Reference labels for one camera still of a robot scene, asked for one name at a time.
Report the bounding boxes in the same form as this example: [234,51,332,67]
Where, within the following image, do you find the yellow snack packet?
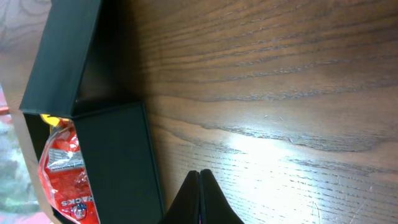
[40,114,70,127]

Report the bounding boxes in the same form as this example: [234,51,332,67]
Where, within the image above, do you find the red snack packet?
[38,119,100,224]

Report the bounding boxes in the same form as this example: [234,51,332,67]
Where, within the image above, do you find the black open gift box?
[20,0,164,223]

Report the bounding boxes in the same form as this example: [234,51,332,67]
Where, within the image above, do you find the patterned red grey rug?
[1,92,52,224]

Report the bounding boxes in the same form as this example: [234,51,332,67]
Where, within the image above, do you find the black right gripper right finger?
[200,169,244,224]

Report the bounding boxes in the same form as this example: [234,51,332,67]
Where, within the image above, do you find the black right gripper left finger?
[159,170,200,224]

